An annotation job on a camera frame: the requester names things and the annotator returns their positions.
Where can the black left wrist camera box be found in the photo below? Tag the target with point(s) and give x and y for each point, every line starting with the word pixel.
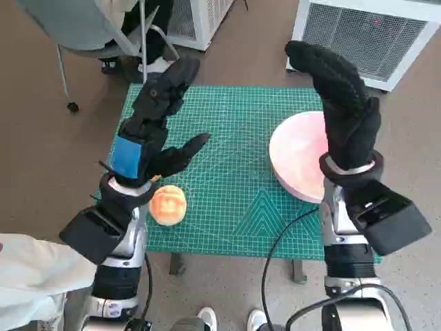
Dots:
pixel 89 234

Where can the pink bowl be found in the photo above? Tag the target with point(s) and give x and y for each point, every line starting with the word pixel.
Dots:
pixel 296 155

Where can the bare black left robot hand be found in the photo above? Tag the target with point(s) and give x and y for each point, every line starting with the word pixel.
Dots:
pixel 153 100

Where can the white left robot foot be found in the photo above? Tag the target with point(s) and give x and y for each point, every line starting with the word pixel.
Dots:
pixel 208 319

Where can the round toy bread bun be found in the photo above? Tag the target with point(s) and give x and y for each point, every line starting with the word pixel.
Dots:
pixel 169 205

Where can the small white vented cabinet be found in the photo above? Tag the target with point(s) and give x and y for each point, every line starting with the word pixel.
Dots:
pixel 203 20

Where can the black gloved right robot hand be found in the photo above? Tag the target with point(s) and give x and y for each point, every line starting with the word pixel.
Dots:
pixel 344 113

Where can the seated person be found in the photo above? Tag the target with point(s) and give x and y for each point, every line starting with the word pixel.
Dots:
pixel 151 34

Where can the white robot foot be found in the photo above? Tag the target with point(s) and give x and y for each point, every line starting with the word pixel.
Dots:
pixel 256 320
pixel 208 319

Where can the large white vented cabinet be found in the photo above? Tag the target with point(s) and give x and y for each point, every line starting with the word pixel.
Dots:
pixel 361 34

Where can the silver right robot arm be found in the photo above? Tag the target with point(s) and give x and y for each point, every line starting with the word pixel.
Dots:
pixel 348 265

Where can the black table leg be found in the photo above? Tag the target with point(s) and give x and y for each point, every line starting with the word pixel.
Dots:
pixel 177 263
pixel 299 272

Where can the green cutting mat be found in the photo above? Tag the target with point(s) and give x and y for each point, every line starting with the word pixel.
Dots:
pixel 234 155

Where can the grey chair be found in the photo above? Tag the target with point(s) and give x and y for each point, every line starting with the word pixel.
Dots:
pixel 69 20

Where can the small black box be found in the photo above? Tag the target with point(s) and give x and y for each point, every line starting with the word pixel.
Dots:
pixel 141 325

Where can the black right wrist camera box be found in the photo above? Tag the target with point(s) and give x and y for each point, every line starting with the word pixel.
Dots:
pixel 396 220

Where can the white right robot foot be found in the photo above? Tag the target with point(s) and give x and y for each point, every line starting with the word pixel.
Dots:
pixel 256 320

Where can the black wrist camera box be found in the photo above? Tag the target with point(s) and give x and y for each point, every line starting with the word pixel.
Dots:
pixel 89 234
pixel 396 220

